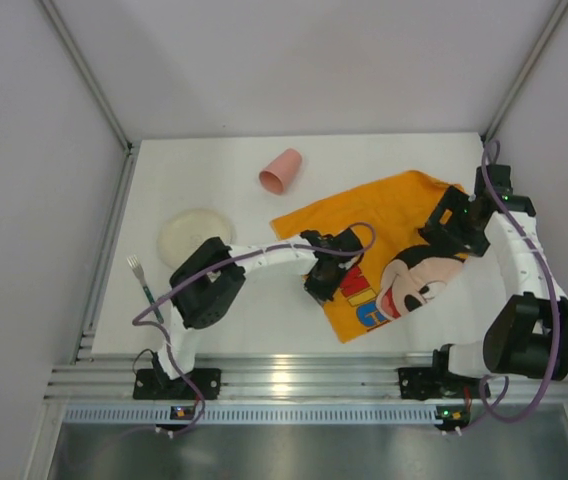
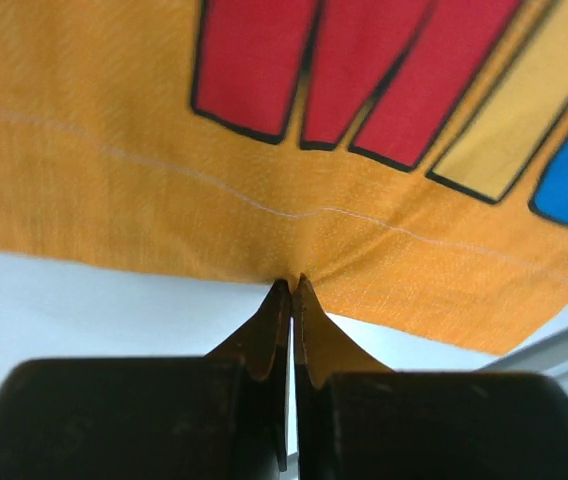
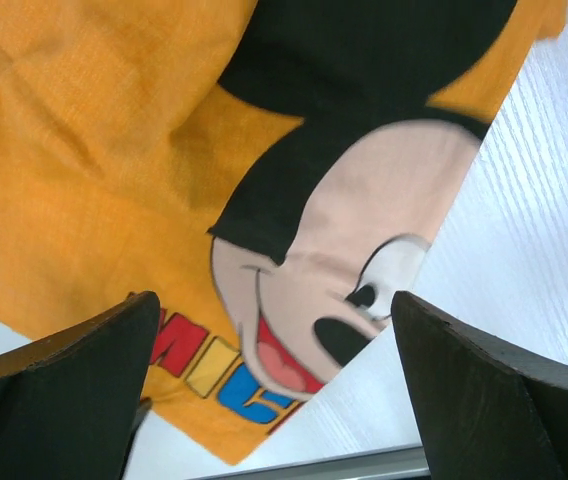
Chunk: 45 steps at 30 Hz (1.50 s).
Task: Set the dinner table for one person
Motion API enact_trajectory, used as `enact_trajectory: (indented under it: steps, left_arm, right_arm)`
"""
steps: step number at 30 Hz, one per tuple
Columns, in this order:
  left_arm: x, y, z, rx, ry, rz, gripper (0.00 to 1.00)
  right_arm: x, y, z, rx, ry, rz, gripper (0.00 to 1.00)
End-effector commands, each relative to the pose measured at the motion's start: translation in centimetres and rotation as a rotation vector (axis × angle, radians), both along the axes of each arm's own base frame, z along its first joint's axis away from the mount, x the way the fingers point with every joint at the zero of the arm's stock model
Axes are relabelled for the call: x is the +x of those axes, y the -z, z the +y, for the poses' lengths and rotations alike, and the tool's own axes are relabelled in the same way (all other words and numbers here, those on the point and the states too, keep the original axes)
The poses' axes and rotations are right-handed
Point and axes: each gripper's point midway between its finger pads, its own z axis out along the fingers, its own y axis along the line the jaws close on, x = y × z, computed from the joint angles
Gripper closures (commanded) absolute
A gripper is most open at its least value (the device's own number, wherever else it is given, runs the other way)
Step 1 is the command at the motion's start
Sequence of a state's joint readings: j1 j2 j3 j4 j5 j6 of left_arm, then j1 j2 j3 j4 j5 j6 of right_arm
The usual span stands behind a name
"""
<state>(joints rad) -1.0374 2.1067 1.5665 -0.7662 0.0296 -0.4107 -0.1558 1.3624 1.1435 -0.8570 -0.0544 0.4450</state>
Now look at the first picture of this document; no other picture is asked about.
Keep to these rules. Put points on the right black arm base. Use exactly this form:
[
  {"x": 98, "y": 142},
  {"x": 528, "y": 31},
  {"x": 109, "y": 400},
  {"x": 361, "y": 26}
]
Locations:
[{"x": 436, "y": 381}]

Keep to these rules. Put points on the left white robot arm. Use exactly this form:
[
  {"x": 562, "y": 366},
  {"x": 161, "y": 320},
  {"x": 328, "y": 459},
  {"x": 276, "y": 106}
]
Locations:
[{"x": 208, "y": 282}]

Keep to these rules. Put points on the pink plastic cup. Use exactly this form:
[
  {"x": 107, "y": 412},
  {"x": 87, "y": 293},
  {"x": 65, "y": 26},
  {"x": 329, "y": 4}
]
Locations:
[{"x": 279, "y": 174}]

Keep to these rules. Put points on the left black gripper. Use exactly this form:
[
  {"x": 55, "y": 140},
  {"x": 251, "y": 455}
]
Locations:
[{"x": 321, "y": 282}]

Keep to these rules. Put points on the aluminium rail frame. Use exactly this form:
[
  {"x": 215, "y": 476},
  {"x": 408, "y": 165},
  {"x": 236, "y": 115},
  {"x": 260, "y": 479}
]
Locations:
[{"x": 203, "y": 95}]

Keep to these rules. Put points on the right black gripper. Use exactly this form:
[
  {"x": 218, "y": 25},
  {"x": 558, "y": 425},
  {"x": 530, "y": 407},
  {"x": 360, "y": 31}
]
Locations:
[{"x": 444, "y": 220}]

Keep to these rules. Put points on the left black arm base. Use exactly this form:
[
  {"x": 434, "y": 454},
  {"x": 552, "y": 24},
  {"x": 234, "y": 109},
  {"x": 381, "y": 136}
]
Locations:
[{"x": 154, "y": 384}]

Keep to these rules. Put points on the cream round plate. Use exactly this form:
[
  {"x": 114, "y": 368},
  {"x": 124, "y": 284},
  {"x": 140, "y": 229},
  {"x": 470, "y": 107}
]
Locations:
[{"x": 181, "y": 235}]

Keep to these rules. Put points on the fork with green handle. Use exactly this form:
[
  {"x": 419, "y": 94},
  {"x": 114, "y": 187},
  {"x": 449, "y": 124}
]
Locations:
[{"x": 138, "y": 271}]

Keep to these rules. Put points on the slotted cable duct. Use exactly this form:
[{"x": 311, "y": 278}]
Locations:
[{"x": 262, "y": 414}]

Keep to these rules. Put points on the orange Mickey Mouse placemat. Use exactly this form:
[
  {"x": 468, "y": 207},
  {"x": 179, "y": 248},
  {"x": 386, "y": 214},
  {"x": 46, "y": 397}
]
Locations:
[{"x": 401, "y": 272}]

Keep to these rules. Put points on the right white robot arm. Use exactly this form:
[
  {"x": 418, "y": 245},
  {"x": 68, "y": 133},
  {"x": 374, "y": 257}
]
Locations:
[{"x": 529, "y": 336}]

